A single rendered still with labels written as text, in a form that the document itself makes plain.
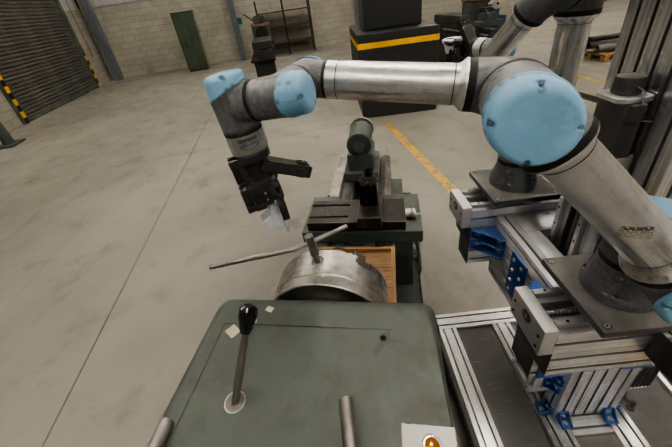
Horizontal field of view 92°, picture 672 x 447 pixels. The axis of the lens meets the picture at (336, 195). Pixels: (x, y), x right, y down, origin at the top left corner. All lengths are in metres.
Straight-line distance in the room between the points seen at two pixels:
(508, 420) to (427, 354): 1.18
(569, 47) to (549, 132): 0.76
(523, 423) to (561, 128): 1.48
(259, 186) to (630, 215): 0.62
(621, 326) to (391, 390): 0.52
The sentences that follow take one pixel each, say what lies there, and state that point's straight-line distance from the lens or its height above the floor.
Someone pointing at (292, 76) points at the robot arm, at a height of 1.71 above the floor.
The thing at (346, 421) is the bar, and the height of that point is 1.28.
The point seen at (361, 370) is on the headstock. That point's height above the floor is 1.25.
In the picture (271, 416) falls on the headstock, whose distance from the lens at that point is 0.64.
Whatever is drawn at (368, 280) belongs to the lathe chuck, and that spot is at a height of 1.19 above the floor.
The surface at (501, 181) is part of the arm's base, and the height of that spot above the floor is 1.19.
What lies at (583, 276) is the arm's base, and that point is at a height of 1.18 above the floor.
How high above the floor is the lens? 1.81
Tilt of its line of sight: 32 degrees down
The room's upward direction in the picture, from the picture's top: 8 degrees counter-clockwise
